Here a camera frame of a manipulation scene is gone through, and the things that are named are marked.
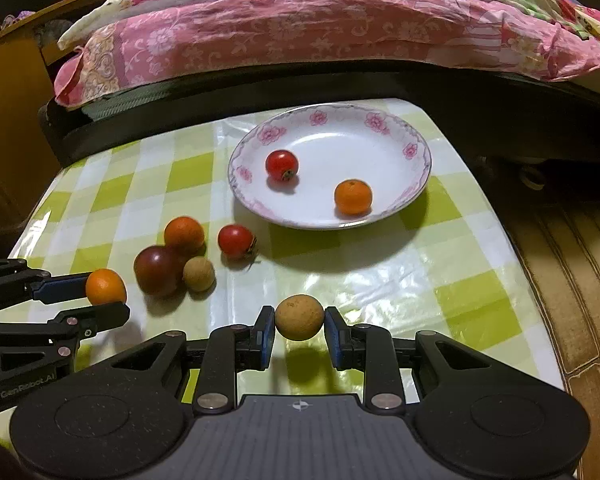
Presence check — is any black bed frame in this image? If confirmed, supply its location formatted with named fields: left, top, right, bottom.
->
left=37, top=52, right=600, bottom=167

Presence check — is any green checked tablecloth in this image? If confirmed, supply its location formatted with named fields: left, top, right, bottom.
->
left=0, top=98, right=566, bottom=441

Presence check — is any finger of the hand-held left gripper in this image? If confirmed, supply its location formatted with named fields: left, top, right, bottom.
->
left=0, top=259, right=95, bottom=317
left=0, top=301, right=131, bottom=361

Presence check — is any white floral plate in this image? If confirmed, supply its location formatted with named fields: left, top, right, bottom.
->
left=228, top=103, right=433, bottom=231

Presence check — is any pink floral quilt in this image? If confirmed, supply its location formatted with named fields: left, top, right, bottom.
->
left=30, top=0, right=600, bottom=109

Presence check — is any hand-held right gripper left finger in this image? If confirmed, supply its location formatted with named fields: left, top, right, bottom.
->
left=87, top=305, right=276, bottom=414

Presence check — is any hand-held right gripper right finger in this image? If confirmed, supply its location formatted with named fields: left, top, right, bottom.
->
left=324, top=306, right=517, bottom=412

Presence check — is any wooden cabinet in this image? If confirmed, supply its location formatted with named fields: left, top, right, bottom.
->
left=0, top=0, right=123, bottom=241

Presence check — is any large tan longan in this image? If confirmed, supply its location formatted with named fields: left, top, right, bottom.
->
left=274, top=295, right=325, bottom=342

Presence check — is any small tan longan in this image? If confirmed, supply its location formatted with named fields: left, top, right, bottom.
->
left=182, top=256, right=216, bottom=293

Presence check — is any red cherry tomato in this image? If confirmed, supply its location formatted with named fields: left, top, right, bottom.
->
left=217, top=224, right=259, bottom=264
left=265, top=149, right=299, bottom=183

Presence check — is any small orange tangerine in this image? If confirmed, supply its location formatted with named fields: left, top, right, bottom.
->
left=163, top=216, right=206, bottom=257
left=85, top=268, right=128, bottom=306
left=334, top=179, right=374, bottom=216

